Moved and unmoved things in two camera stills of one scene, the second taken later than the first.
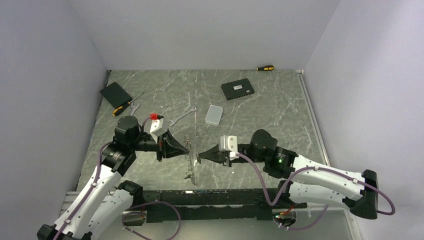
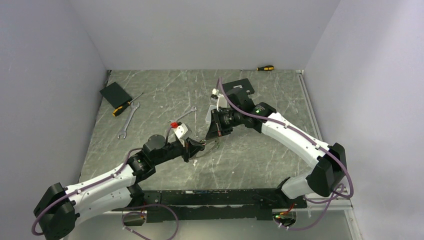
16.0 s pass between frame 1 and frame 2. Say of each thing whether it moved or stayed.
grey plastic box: stayed
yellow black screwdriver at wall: stayed
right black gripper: moved
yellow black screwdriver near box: stayed
